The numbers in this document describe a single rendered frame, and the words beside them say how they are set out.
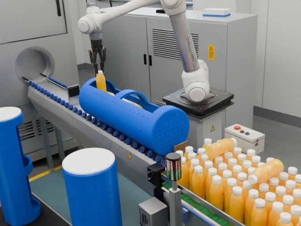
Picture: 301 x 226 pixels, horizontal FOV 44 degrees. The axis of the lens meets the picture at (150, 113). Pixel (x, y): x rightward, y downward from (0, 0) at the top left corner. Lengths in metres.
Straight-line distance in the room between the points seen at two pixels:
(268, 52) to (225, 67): 1.30
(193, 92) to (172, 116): 0.32
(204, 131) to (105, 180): 0.95
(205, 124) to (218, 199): 0.98
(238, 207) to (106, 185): 0.69
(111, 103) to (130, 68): 2.29
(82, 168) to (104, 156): 0.15
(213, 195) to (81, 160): 0.73
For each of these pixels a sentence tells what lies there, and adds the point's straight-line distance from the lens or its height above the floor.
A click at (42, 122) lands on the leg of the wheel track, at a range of 3.89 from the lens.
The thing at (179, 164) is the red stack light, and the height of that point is 1.23.
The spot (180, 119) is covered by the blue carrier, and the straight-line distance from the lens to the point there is 2.15.
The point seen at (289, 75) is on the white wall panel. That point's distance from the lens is 4.79.
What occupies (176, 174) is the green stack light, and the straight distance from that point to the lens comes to 1.54.
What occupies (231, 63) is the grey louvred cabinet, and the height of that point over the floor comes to 1.05.
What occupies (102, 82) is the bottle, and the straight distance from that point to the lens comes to 2.65.
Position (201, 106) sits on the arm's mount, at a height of 1.06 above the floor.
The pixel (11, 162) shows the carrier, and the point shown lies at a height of 0.71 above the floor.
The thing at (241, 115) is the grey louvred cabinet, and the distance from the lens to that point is 4.05.
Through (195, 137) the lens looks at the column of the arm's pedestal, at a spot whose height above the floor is 0.83.
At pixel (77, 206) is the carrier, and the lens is 2.05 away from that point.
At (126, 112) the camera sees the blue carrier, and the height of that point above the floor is 1.17.
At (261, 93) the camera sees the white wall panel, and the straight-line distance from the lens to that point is 5.04.
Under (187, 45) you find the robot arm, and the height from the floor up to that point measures 1.51.
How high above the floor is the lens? 1.99
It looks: 22 degrees down
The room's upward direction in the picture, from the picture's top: 3 degrees counter-clockwise
